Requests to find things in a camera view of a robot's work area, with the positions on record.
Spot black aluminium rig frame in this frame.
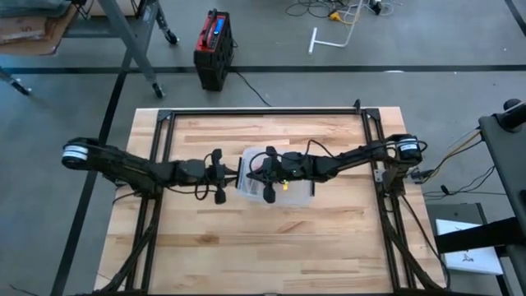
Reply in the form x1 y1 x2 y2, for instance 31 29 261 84
96 106 451 296

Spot white T-shaped pipe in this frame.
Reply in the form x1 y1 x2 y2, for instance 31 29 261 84
308 0 366 55

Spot grey metal table frame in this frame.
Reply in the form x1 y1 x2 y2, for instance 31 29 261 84
61 0 182 99

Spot white paper sheet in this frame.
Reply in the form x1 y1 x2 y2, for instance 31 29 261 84
435 219 505 276

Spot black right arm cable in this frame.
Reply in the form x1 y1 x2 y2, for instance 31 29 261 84
304 138 339 160

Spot grey plastic sheet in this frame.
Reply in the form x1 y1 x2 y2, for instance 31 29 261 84
0 0 74 18

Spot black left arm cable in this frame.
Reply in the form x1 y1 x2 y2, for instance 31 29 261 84
193 180 211 201

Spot black power station cable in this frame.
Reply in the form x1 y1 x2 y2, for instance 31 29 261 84
230 67 273 108

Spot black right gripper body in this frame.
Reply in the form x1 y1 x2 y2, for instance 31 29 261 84
261 146 316 205

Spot clear plastic box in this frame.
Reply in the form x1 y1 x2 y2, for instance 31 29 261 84
235 146 316 207

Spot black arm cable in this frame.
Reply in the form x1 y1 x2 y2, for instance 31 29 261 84
193 180 211 201
304 138 339 160

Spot red black power station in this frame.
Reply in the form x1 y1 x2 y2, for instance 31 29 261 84
193 7 237 92

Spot tangled floor cables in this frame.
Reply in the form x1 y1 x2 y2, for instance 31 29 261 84
284 0 406 26

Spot brown cardboard box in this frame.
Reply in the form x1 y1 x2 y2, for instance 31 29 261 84
0 3 80 57

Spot grey table leg with caster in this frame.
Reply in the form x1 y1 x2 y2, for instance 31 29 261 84
0 65 33 96

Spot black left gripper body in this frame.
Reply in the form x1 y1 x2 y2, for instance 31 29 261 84
204 148 228 206

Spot grey flat case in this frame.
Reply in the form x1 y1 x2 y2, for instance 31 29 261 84
426 202 490 231

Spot grey black equipment stand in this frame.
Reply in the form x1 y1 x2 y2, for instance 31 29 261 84
434 98 526 296

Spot black floor cable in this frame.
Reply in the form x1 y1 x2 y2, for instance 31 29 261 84
422 164 509 202

